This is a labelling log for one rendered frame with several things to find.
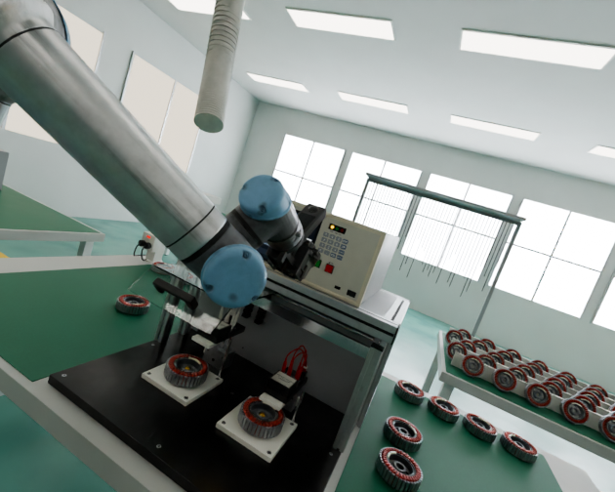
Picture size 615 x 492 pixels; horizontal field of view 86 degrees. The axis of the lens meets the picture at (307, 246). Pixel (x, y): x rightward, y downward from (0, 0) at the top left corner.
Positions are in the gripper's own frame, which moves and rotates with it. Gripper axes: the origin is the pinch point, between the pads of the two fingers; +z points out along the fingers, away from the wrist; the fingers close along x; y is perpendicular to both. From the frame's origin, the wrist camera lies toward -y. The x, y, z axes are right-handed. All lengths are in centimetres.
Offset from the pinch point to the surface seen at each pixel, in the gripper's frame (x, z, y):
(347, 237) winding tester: 5.5, 2.8, -10.8
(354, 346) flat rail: 17.5, 9.9, 12.8
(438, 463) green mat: 49, 41, 29
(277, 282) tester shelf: -7.9, 7.8, 6.6
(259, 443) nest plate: 6.9, 6.7, 41.7
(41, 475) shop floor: -77, 56, 105
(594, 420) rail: 123, 127, -15
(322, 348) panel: 6.9, 28.5, 15.8
